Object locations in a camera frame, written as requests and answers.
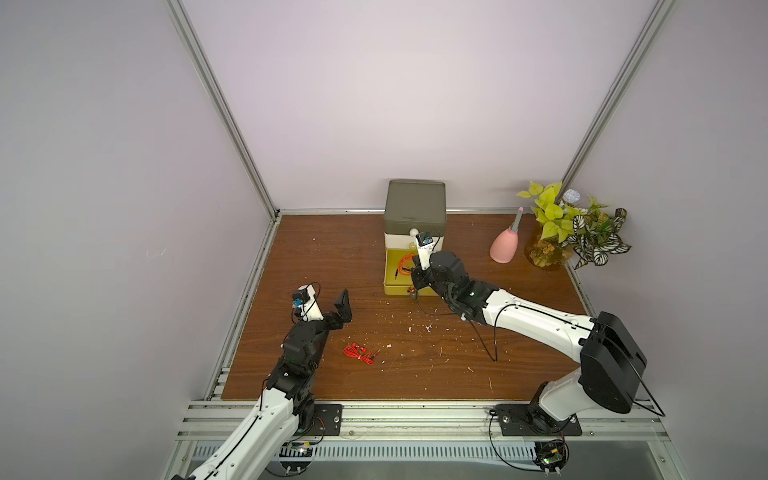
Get red earphones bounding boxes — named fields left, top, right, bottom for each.
left=343, top=343, right=380, bottom=365
left=395, top=253, right=418, bottom=299

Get cream drawer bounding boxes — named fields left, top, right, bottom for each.
left=384, top=233, right=418, bottom=251

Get olive green top drawer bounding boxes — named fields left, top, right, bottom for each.
left=384, top=218, right=447, bottom=236

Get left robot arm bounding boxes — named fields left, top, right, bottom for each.
left=186, top=284, right=353, bottom=479

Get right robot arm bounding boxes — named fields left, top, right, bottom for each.
left=412, top=251, right=647, bottom=428

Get three-tier drawer cabinet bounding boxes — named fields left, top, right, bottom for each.
left=383, top=178, right=448, bottom=252

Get pink vase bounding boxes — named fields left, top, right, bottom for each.
left=489, top=207, right=524, bottom=264

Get left controller board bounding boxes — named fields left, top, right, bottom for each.
left=278, top=442, right=315, bottom=477

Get controller board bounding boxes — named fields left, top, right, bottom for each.
left=533, top=438, right=570, bottom=475
left=278, top=442, right=315, bottom=477

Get potted green plant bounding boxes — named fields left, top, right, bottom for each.
left=517, top=182, right=631, bottom=270

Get right controller board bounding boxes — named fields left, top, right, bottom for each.
left=533, top=438, right=570, bottom=475

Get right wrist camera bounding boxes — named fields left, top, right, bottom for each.
left=414, top=232, right=442, bottom=270

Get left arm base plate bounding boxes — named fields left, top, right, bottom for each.
left=296, top=403, right=344, bottom=437

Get aluminium mounting rail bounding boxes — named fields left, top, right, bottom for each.
left=175, top=400, right=669, bottom=441

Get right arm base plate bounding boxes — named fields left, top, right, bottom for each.
left=494, top=403, right=583, bottom=437

